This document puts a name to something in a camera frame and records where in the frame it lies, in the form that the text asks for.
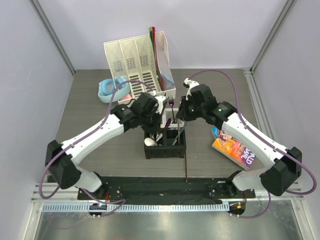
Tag white file organizer rack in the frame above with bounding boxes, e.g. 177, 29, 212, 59
103, 34, 176, 98

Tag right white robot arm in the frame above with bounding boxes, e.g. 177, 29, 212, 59
177, 78, 302, 198

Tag white two-slot utensil container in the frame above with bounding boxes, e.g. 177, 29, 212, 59
160, 108, 185, 129

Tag black two-slot utensil container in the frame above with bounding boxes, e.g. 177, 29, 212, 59
144, 129, 187, 159

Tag purple metallic spoon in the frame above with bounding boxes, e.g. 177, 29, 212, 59
163, 118, 172, 130

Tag coloured plastic folders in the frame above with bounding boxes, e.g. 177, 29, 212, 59
149, 26, 175, 91

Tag green and tan chopstick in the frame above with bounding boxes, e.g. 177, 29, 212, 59
172, 124, 187, 146

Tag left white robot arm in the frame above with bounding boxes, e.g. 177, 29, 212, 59
45, 92, 167, 200

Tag light blue headphones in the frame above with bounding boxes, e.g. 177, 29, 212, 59
98, 76, 131, 103

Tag blue treehouse book underneath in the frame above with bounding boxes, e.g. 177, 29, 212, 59
211, 126, 220, 139

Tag pink paper label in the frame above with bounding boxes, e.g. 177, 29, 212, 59
120, 93, 132, 101

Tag thin dark metal chopstick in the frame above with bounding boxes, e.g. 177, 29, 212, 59
176, 119, 180, 145

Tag slotted cable duct strip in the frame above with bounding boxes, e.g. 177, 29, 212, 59
42, 202, 230, 213

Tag Roald Dahl colourful book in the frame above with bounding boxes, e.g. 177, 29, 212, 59
212, 130, 256, 170

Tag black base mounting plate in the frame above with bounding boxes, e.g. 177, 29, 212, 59
46, 175, 258, 201

